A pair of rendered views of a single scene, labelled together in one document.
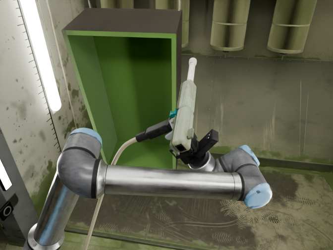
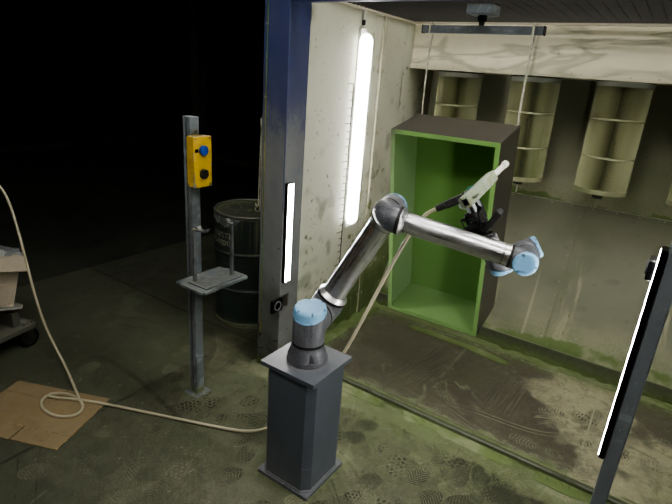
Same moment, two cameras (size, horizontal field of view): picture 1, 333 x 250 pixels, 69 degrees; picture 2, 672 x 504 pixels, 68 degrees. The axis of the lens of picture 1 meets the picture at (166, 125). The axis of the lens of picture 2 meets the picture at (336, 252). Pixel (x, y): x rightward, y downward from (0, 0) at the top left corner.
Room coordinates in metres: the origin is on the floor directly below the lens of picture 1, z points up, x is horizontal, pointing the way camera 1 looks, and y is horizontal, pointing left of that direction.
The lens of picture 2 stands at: (-1.34, -0.33, 1.89)
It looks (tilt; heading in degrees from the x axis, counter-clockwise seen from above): 20 degrees down; 23
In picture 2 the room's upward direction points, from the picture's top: 4 degrees clockwise
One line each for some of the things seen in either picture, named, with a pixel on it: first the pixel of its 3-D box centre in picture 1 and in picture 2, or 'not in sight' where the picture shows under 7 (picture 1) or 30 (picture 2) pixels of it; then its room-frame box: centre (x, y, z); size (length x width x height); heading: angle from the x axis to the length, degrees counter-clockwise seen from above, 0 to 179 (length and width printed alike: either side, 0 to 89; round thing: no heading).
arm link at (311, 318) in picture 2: not in sight; (310, 321); (0.48, 0.55, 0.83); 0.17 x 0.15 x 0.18; 4
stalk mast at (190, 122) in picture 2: not in sight; (194, 267); (0.71, 1.41, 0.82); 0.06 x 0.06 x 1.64; 80
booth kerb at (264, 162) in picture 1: (205, 156); (536, 352); (2.18, -0.45, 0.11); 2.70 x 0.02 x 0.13; 80
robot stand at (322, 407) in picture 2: not in sight; (303, 415); (0.47, 0.55, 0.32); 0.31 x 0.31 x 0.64; 80
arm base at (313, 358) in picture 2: not in sight; (307, 349); (0.47, 0.55, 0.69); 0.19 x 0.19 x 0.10
